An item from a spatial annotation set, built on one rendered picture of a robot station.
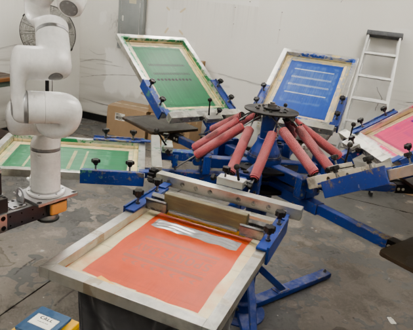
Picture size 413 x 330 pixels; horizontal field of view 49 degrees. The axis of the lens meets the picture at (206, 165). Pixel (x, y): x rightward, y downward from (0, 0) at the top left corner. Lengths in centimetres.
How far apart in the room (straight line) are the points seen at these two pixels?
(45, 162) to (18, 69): 44
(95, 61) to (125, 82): 58
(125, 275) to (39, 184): 41
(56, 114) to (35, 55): 15
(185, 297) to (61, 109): 66
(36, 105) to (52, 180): 42
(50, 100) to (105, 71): 575
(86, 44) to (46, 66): 593
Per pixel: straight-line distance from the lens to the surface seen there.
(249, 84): 599
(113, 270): 154
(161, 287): 146
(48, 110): 123
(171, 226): 181
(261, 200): 196
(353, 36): 570
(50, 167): 157
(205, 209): 180
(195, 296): 144
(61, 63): 121
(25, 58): 121
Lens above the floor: 178
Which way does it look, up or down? 19 degrees down
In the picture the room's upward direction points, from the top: 6 degrees clockwise
